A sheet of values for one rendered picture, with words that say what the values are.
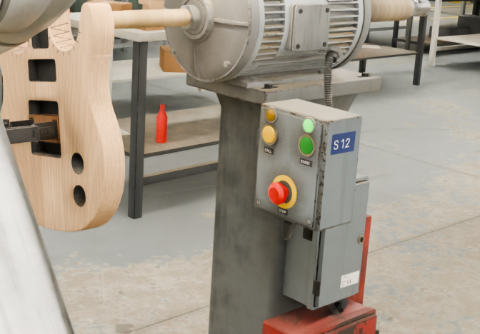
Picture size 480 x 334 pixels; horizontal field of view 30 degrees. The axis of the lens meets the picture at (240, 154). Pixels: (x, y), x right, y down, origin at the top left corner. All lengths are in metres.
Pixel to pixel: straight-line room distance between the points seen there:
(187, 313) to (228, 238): 1.43
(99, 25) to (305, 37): 0.44
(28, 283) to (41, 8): 0.31
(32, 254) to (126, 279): 2.84
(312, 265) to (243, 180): 0.23
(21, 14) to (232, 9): 0.75
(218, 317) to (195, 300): 1.43
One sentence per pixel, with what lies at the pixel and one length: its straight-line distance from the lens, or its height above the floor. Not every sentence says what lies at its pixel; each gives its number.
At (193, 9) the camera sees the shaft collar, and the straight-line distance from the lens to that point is 1.70.
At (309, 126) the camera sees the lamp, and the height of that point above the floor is 1.10.
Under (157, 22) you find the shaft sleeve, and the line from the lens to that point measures 1.65.
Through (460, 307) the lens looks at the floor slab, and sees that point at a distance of 3.69.
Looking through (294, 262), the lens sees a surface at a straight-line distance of 1.89.
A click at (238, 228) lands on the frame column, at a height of 0.79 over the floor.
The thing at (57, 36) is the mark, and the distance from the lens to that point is 1.59.
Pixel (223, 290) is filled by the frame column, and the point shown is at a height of 0.63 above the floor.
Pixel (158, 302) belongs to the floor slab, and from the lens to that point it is 3.47.
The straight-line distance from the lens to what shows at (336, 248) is 1.86.
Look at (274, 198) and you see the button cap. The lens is 1.57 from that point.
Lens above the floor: 1.44
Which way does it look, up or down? 15 degrees down
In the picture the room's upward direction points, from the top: 4 degrees clockwise
